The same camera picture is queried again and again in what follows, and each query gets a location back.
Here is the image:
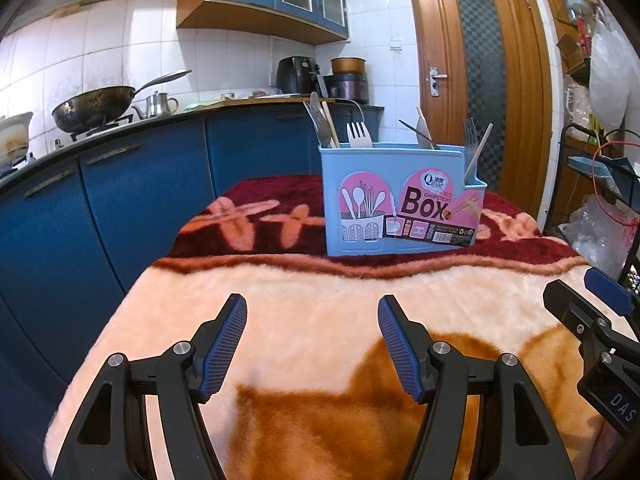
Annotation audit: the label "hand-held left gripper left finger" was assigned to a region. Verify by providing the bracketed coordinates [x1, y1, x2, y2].
[50, 292, 249, 480]

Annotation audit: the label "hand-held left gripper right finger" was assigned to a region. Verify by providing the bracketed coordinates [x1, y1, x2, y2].
[377, 295, 576, 480]

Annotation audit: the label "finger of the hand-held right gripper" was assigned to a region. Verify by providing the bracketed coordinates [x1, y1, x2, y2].
[584, 266, 640, 317]
[543, 279, 640, 361]

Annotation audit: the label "light blue plastic utensil box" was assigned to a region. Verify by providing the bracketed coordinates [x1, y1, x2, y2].
[319, 142, 488, 259]

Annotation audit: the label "metal fork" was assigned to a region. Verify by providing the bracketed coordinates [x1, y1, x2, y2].
[462, 117, 480, 182]

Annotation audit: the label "pale fork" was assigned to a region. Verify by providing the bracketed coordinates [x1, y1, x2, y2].
[346, 121, 374, 150]

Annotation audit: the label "black chopstick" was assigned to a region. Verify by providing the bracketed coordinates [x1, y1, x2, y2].
[398, 119, 442, 151]

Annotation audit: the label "clear crumpled plastic bag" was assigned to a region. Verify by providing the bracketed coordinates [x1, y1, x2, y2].
[557, 195, 639, 274]

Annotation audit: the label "red and peach plush blanket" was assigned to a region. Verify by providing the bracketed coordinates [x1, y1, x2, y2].
[44, 174, 640, 480]

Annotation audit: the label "blue packet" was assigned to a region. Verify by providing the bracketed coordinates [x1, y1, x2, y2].
[567, 156, 639, 192]

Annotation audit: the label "blue kitchen base cabinets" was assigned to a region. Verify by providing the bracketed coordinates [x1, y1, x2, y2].
[0, 107, 386, 461]

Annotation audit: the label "pale wooden chopstick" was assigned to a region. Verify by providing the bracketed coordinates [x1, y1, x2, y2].
[321, 101, 341, 149]
[464, 122, 494, 184]

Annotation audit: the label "translucent bag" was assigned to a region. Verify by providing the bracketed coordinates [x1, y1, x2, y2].
[564, 75, 592, 131]

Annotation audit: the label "wooden door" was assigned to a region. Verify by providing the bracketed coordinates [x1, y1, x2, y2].
[404, 0, 554, 217]

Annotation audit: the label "white plastic bag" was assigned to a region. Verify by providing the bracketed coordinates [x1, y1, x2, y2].
[588, 19, 632, 134]

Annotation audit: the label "dark kitchen countertop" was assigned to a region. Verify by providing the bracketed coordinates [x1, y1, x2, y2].
[0, 101, 386, 196]

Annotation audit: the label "wooden cutting board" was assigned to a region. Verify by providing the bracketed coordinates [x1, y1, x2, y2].
[200, 97, 321, 111]

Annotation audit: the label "steel kettle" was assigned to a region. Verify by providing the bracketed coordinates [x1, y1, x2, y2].
[131, 91, 180, 120]

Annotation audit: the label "gas stove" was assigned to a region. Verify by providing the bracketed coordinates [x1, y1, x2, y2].
[65, 112, 136, 142]

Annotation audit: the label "dark rice cooker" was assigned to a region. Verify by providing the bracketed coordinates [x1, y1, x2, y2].
[323, 74, 371, 107]

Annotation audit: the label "black wok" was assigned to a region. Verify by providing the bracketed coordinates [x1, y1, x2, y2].
[51, 70, 193, 134]

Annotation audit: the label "black air fryer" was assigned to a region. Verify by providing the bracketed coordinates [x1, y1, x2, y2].
[276, 56, 324, 97]

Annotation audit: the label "brown pot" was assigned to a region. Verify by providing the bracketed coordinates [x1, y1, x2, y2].
[330, 57, 369, 77]

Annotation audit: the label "white pot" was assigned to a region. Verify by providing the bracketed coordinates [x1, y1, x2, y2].
[0, 111, 35, 169]

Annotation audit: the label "red cable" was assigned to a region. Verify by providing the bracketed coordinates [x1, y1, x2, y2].
[591, 140, 640, 242]

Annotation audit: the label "black wire cart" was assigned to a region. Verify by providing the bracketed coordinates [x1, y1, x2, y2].
[542, 122, 640, 283]

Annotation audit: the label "metal door handle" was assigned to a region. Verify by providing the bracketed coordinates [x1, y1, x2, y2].
[428, 66, 450, 97]

